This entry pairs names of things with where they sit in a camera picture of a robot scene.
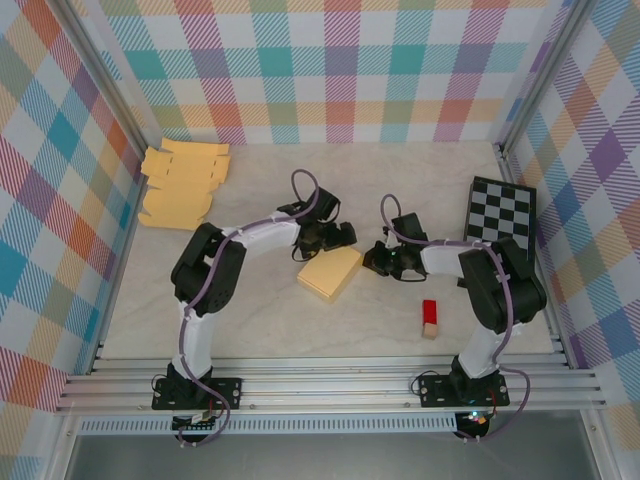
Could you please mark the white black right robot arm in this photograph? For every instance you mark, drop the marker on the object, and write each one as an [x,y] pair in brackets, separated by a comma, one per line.
[480,350]

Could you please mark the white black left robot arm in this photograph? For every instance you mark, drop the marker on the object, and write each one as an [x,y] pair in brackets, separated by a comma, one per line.
[200,340]

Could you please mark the red wooden block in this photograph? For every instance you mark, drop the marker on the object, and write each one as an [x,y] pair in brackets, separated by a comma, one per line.
[430,312]

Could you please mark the small natural wooden cube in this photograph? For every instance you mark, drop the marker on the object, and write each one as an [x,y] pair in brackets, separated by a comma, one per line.
[430,332]

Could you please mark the black grey chessboard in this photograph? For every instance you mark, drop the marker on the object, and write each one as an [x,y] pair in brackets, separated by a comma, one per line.
[505,210]

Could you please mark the small circuit board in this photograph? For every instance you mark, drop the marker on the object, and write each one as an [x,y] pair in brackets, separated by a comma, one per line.
[197,422]
[477,419]

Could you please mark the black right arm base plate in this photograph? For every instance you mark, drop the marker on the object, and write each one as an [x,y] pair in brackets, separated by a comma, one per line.
[435,390]

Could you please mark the aluminium mounting rail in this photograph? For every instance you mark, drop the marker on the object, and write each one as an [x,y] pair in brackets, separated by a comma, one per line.
[325,385]

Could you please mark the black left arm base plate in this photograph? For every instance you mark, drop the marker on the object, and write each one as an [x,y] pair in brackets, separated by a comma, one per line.
[225,392]

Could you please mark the aluminium frame post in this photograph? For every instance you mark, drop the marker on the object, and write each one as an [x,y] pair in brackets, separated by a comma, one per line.
[542,75]
[110,82]

